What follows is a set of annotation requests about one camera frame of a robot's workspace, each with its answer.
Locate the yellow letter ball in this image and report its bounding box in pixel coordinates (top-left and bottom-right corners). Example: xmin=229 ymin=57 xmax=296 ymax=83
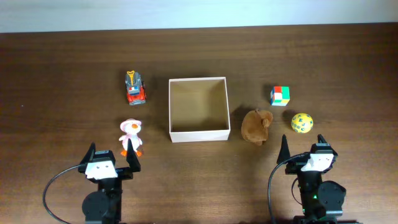
xmin=291 ymin=113 xmax=313 ymax=133

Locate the pink duck figurine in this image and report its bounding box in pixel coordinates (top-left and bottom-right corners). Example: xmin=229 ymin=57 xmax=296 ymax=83
xmin=119 ymin=119 xmax=143 ymax=157

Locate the white cardboard box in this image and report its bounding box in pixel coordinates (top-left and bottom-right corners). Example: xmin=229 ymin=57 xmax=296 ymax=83
xmin=169 ymin=77 xmax=231 ymax=143

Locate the multicoloured puzzle cube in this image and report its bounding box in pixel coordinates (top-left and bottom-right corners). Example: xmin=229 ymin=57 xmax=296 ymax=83
xmin=270 ymin=86 xmax=290 ymax=106

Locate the brown plush toy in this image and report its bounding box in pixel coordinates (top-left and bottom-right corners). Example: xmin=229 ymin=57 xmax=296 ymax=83
xmin=241 ymin=109 xmax=273 ymax=146

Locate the red toy fire truck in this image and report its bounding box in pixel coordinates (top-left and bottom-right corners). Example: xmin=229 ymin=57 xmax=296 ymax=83
xmin=125 ymin=70 xmax=146 ymax=105

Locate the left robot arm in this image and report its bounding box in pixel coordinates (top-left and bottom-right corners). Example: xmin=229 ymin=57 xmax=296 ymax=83
xmin=78 ymin=141 xmax=141 ymax=224

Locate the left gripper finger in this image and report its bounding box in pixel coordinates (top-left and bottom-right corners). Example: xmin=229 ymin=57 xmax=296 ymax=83
xmin=126 ymin=139 xmax=141 ymax=172
xmin=80 ymin=142 xmax=96 ymax=165

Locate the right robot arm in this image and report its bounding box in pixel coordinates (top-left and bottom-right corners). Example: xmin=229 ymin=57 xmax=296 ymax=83
xmin=277 ymin=134 xmax=346 ymax=224

